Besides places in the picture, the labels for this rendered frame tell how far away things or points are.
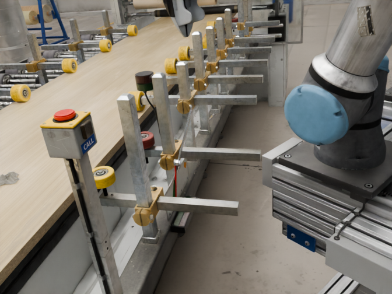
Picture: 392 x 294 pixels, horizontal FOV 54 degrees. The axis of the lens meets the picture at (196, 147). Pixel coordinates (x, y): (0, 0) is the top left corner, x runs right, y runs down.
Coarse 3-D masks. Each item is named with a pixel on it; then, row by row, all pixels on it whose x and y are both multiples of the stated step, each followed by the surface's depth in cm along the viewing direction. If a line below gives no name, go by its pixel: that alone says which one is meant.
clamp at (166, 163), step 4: (180, 140) 140; (176, 144) 137; (180, 144) 137; (176, 148) 134; (176, 152) 132; (160, 156) 132; (164, 156) 130; (168, 156) 130; (172, 156) 130; (176, 156) 132; (160, 160) 130; (164, 160) 130; (168, 160) 129; (172, 160) 129; (160, 164) 131; (164, 164) 130; (168, 164) 130; (172, 164) 130; (164, 168) 131; (168, 168) 131; (172, 168) 130
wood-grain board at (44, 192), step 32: (160, 32) 308; (192, 32) 296; (96, 64) 236; (128, 64) 229; (160, 64) 222; (32, 96) 192; (64, 96) 187; (96, 96) 182; (0, 128) 158; (32, 128) 155; (96, 128) 149; (0, 160) 132; (32, 160) 130; (96, 160) 125; (0, 192) 113; (32, 192) 112; (64, 192) 110; (0, 224) 99; (32, 224) 98; (0, 256) 88
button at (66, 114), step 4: (56, 112) 73; (60, 112) 73; (64, 112) 73; (68, 112) 73; (72, 112) 72; (56, 116) 72; (60, 116) 71; (64, 116) 71; (68, 116) 72; (72, 116) 72; (60, 120) 71; (64, 120) 72
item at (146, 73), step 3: (138, 72) 123; (141, 72) 122; (144, 72) 122; (147, 72) 122; (150, 72) 121; (138, 75) 120; (141, 75) 119; (144, 75) 119; (147, 75) 119; (141, 84) 120; (144, 84) 120; (150, 90) 122; (153, 93) 122; (147, 96) 125; (153, 96) 122; (147, 99) 125; (150, 105) 126; (153, 108) 126; (156, 114) 127; (156, 117) 127; (159, 132) 129
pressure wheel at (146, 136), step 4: (144, 132) 140; (148, 132) 139; (144, 136) 137; (148, 136) 136; (152, 136) 136; (144, 140) 134; (148, 140) 135; (152, 140) 136; (144, 144) 134; (148, 144) 135; (152, 144) 137; (144, 148) 135
